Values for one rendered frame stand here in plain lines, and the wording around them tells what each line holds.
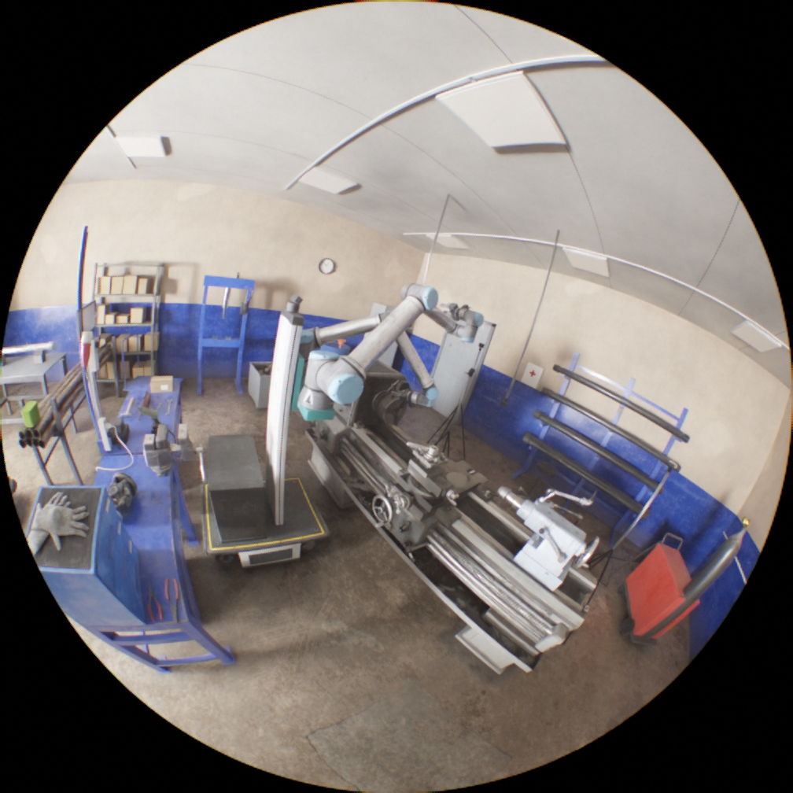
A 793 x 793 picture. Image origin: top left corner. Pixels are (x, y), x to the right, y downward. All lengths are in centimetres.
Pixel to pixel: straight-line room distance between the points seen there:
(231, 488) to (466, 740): 219
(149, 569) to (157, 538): 17
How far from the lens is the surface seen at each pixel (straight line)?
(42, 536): 110
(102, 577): 98
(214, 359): 518
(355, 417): 228
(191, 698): 206
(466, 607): 193
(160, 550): 138
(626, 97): 176
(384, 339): 120
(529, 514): 165
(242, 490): 161
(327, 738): 196
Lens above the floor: 195
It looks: 19 degrees down
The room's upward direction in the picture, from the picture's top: 17 degrees clockwise
